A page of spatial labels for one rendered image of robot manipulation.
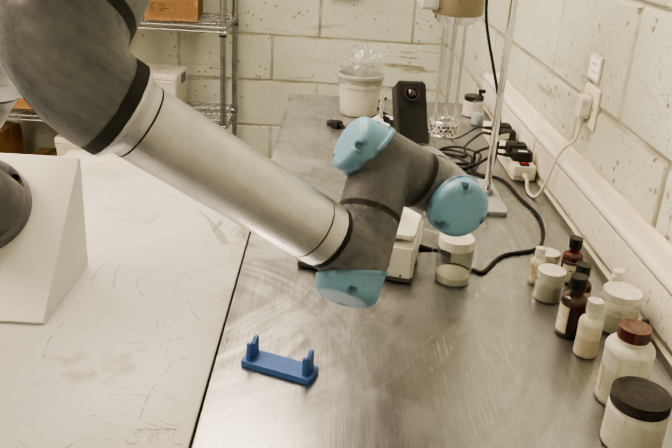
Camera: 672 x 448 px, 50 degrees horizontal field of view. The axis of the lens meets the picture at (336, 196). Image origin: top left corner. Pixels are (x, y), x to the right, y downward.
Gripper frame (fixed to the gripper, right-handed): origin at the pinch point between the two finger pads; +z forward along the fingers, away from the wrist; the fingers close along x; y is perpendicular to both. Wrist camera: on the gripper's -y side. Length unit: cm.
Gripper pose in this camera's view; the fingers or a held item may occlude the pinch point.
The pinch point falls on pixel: (381, 117)
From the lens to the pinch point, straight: 118.3
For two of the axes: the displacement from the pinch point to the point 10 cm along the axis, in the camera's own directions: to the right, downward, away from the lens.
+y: -0.7, 9.3, 3.6
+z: -2.3, -3.6, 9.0
